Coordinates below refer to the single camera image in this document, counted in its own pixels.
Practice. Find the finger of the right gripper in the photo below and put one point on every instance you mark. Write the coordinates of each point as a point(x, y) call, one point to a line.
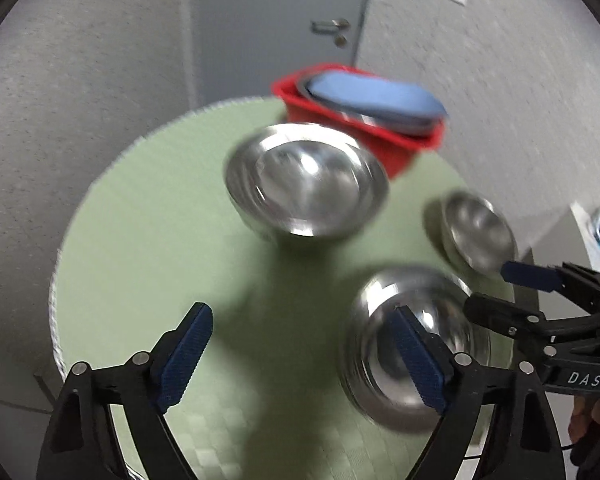
point(505, 318)
point(535, 275)

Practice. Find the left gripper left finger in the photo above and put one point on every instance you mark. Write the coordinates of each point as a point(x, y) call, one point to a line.
point(81, 441)

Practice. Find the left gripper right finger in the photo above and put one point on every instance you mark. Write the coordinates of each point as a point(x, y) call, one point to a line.
point(522, 440)

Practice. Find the small steel bowl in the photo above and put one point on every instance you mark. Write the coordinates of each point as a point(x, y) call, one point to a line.
point(476, 237)

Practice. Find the wide steel bowl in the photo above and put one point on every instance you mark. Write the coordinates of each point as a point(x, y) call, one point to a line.
point(385, 367)

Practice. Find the large steel bowl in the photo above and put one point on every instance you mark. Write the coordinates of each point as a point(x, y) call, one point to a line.
point(305, 182)

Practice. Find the blue plastic plate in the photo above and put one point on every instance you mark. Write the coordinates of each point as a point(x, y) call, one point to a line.
point(376, 97)

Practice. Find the red plastic basin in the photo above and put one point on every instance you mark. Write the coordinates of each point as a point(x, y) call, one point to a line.
point(394, 151)

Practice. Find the green checkered tablecloth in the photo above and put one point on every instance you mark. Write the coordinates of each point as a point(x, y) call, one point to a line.
point(157, 233)

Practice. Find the grey door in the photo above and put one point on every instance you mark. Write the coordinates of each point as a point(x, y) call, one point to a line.
point(242, 46)

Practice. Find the metal door handle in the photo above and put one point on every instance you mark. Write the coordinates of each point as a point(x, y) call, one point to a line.
point(336, 29)

